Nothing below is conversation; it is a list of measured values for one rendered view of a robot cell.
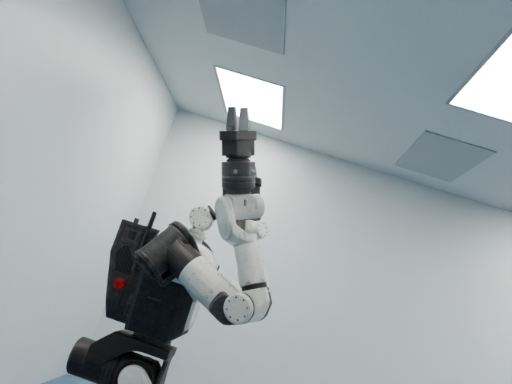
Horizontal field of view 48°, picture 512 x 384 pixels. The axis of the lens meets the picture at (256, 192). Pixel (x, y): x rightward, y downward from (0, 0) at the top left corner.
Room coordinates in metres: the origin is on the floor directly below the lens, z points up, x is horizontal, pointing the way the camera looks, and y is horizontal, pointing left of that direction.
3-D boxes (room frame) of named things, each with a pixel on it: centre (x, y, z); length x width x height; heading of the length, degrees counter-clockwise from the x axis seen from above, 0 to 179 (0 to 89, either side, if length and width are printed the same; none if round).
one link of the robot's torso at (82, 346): (1.79, 0.22, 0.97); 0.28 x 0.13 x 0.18; 85
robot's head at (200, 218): (1.78, 0.14, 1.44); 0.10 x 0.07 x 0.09; 175
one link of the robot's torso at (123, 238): (1.79, 0.19, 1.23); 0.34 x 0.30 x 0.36; 175
